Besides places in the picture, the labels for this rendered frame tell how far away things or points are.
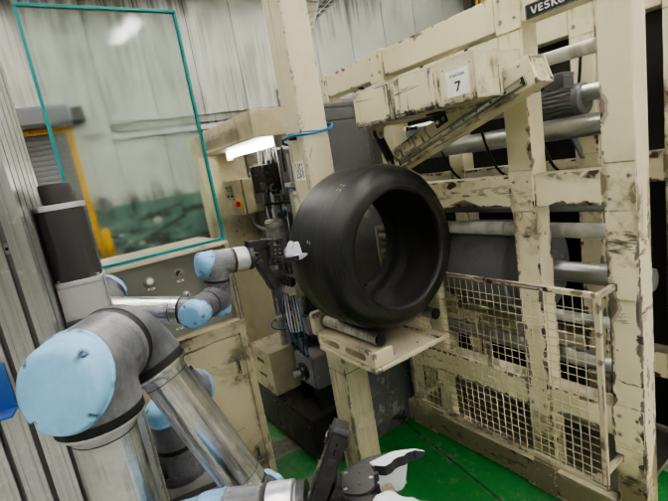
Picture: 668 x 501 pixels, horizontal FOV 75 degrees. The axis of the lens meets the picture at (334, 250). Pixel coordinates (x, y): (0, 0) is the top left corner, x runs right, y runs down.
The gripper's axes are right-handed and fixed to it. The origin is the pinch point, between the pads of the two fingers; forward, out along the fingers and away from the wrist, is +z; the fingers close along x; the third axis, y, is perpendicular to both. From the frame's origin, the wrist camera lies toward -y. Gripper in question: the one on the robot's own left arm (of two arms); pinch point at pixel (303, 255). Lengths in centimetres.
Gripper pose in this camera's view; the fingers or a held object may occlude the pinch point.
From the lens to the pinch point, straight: 145.4
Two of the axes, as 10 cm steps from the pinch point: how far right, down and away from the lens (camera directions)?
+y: -0.7, -9.9, -1.2
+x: -5.7, -0.6, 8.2
